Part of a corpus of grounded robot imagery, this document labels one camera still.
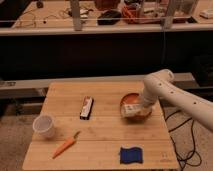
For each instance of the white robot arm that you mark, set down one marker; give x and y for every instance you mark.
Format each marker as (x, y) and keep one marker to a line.
(159, 84)

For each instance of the orange ceramic bowl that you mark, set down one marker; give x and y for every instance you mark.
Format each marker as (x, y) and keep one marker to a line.
(131, 108)

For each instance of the orange toy carrot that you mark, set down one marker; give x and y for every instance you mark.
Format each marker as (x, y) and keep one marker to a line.
(68, 143)

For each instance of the blue folded cloth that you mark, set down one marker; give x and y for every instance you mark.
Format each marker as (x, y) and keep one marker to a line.
(131, 155)

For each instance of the orange object on bench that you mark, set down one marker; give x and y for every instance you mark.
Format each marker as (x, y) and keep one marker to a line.
(130, 14)

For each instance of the black object on bench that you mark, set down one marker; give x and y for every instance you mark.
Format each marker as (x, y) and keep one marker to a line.
(109, 17)

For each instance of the grey metal post right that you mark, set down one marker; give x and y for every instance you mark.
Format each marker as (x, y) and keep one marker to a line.
(169, 15)

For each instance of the white plastic cup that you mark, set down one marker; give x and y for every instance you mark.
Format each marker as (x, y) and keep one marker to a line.
(44, 126)

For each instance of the grey metal post left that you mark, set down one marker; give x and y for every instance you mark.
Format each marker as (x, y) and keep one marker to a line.
(75, 8)

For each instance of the black harmonica box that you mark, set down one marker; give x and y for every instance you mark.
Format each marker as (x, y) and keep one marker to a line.
(86, 108)

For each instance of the grey metal post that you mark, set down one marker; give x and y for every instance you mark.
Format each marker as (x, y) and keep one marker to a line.
(169, 15)
(75, 8)

